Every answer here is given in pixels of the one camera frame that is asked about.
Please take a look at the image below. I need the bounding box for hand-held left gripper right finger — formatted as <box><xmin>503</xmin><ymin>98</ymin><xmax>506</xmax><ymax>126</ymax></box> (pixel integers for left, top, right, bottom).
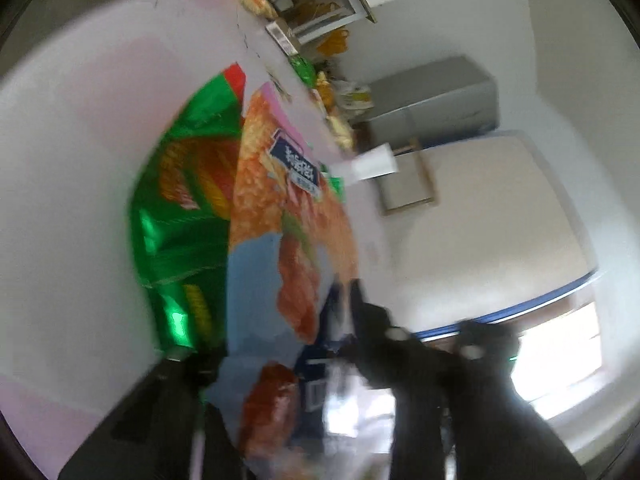
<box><xmin>349</xmin><ymin>279</ymin><xmax>587</xmax><ymax>480</ymax></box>

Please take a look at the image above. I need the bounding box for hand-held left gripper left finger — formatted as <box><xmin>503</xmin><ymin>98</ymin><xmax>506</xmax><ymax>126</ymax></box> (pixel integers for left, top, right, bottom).
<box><xmin>57</xmin><ymin>344</ymin><xmax>247</xmax><ymax>480</ymax></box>

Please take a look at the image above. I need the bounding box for bright window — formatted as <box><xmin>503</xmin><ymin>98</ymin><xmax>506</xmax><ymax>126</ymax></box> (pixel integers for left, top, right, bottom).
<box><xmin>510</xmin><ymin>300</ymin><xmax>602</xmax><ymax>412</ymax></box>

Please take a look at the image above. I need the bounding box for white mattress with blue edge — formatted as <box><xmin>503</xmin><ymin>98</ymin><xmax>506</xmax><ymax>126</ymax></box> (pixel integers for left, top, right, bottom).
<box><xmin>390</xmin><ymin>130</ymin><xmax>602</xmax><ymax>337</ymax></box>

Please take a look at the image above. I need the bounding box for wooden chair with black seat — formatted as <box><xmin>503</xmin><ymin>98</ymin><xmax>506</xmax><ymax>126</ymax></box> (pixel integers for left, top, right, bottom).
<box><xmin>380</xmin><ymin>137</ymin><xmax>439</xmax><ymax>217</ymax></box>

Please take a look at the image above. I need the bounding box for yellow bag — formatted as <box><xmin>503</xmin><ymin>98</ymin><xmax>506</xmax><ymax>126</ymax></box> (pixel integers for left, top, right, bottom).
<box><xmin>317</xmin><ymin>27</ymin><xmax>351</xmax><ymax>59</ymax></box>

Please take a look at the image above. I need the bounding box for white paper cup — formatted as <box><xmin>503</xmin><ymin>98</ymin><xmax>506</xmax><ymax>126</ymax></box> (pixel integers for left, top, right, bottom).
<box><xmin>350</xmin><ymin>143</ymin><xmax>399</xmax><ymax>184</ymax></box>

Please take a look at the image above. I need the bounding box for green snack bag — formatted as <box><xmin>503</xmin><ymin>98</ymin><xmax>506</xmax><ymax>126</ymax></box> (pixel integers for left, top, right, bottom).
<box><xmin>127</xmin><ymin>62</ymin><xmax>249</xmax><ymax>357</ymax></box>

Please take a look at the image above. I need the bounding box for small green packet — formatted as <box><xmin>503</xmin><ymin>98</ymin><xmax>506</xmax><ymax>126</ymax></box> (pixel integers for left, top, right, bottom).
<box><xmin>290</xmin><ymin>55</ymin><xmax>317</xmax><ymax>86</ymax></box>

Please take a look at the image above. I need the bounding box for white plastic bag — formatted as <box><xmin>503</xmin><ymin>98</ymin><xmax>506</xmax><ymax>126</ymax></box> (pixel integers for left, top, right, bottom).
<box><xmin>332</xmin><ymin>80</ymin><xmax>374</xmax><ymax>112</ymax></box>

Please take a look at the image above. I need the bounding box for grey refrigerator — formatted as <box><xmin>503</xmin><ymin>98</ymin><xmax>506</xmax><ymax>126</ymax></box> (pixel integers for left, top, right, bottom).
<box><xmin>367</xmin><ymin>56</ymin><xmax>501</xmax><ymax>149</ymax></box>

